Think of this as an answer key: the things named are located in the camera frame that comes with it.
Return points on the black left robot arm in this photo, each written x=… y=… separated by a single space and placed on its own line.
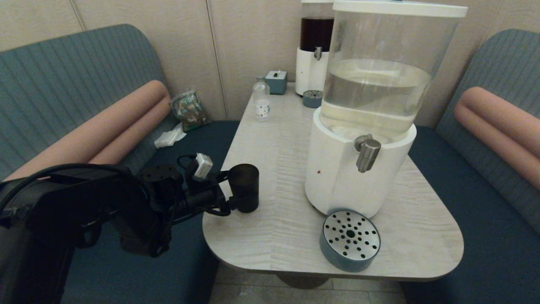
x=63 y=202

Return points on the crumpled white tissue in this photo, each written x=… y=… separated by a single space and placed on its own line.
x=168 y=138

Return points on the dark drink dispenser white lid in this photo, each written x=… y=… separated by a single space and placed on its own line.
x=314 y=1

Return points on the black plastic cup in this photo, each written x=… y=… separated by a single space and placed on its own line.
x=244 y=190

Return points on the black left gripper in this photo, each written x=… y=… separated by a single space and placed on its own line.
x=204 y=196

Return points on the green snack bag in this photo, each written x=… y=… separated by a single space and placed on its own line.
x=189 y=110

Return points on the blue tissue box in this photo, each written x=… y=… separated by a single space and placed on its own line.
x=276 y=83

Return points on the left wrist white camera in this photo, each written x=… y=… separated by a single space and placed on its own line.
x=203 y=165

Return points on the dark drink dispenser tap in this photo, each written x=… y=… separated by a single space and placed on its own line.
x=318 y=53

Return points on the round perforated metal drip tray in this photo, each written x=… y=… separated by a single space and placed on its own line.
x=312 y=100
x=350 y=236

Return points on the water dispenser white lid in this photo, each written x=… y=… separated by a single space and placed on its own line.
x=396 y=8

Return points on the clear water dispenser white base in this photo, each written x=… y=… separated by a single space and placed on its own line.
x=337 y=177

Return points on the table pedestal base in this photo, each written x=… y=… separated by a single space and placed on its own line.
x=303 y=282

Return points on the clear plastic water bottle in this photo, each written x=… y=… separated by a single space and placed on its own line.
x=261 y=104

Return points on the water dispenser metal tap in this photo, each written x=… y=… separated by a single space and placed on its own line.
x=367 y=154

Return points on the teal upholstered bench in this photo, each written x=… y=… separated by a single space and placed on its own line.
x=63 y=84
x=485 y=232

